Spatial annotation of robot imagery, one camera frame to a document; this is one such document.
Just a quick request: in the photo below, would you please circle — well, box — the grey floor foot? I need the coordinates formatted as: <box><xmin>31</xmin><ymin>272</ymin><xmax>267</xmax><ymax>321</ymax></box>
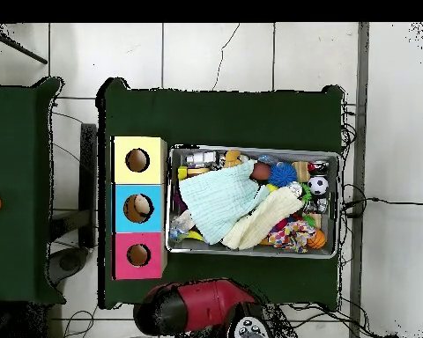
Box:
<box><xmin>48</xmin><ymin>246</ymin><xmax>91</xmax><ymax>284</ymax></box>

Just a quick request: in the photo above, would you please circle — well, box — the wooden box with three holes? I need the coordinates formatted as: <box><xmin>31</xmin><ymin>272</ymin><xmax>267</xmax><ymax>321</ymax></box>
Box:
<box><xmin>110</xmin><ymin>136</ymin><xmax>168</xmax><ymax>281</ymax></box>

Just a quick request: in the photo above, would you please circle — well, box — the shallow clear mesh bin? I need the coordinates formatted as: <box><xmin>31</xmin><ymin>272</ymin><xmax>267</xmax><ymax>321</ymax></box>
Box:
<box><xmin>165</xmin><ymin>143</ymin><xmax>341</xmax><ymax>260</ymax></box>

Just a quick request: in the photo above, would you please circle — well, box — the blue spiky rubber ball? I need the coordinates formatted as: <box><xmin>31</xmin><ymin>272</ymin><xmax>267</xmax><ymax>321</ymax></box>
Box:
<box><xmin>266</xmin><ymin>161</ymin><xmax>299</xmax><ymax>188</ymax></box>

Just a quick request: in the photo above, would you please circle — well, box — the light blue waffle cloth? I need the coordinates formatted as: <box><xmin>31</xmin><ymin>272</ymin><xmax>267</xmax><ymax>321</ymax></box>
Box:
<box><xmin>178</xmin><ymin>159</ymin><xmax>270</xmax><ymax>246</ymax></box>

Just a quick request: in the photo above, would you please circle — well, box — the tan plush animal toy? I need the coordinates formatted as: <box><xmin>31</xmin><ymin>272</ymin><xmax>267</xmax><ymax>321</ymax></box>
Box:
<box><xmin>222</xmin><ymin>149</ymin><xmax>243</xmax><ymax>169</ymax></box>

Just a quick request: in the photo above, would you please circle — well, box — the black floor beam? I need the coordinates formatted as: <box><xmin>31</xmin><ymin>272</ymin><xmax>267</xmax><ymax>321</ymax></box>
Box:
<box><xmin>78</xmin><ymin>122</ymin><xmax>98</xmax><ymax>249</ymax></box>

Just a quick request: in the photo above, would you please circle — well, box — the cream knitted cloth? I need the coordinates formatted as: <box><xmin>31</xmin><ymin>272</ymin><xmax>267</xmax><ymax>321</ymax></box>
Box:
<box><xmin>220</xmin><ymin>186</ymin><xmax>304</xmax><ymax>251</ymax></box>

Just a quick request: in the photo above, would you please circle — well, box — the black tripod leg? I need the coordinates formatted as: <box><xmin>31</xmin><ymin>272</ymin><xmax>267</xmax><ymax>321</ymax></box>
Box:
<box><xmin>0</xmin><ymin>31</ymin><xmax>48</xmax><ymax>65</ymax></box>

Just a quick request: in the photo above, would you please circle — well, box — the small orange basketball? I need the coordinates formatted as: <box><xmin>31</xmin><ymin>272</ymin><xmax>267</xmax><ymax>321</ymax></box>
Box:
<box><xmin>306</xmin><ymin>229</ymin><xmax>328</xmax><ymax>250</ymax></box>

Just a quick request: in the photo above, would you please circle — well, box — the light wooden block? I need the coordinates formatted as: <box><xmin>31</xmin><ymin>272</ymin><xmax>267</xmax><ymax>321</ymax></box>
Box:
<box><xmin>291</xmin><ymin>160</ymin><xmax>311</xmax><ymax>183</ymax></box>

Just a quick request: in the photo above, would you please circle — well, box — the small black-white soccer ball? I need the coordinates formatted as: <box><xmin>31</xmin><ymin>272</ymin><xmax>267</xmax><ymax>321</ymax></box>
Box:
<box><xmin>307</xmin><ymin>174</ymin><xmax>330</xmax><ymax>196</ymax></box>

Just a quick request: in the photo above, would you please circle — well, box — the small brown toy football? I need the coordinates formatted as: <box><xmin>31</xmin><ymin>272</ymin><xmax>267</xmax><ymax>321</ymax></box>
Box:
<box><xmin>249</xmin><ymin>162</ymin><xmax>272</xmax><ymax>182</ymax></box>

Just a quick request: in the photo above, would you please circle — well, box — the dark green side table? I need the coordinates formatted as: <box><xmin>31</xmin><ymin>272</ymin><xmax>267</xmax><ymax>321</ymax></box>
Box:
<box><xmin>0</xmin><ymin>77</ymin><xmax>66</xmax><ymax>305</ymax></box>

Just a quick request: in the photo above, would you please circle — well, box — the dark green table cloth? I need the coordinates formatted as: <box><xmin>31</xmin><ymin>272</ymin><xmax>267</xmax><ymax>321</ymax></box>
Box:
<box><xmin>96</xmin><ymin>77</ymin><xmax>345</xmax><ymax>311</ymax></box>

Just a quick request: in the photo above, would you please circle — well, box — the colourful patterned cloth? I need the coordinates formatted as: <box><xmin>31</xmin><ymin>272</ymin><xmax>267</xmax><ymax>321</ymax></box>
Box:
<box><xmin>267</xmin><ymin>219</ymin><xmax>316</xmax><ymax>254</ymax></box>

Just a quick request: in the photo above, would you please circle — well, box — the black floor cable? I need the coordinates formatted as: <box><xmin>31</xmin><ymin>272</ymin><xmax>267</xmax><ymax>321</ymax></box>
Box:
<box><xmin>341</xmin><ymin>182</ymin><xmax>423</xmax><ymax>217</ymax></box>

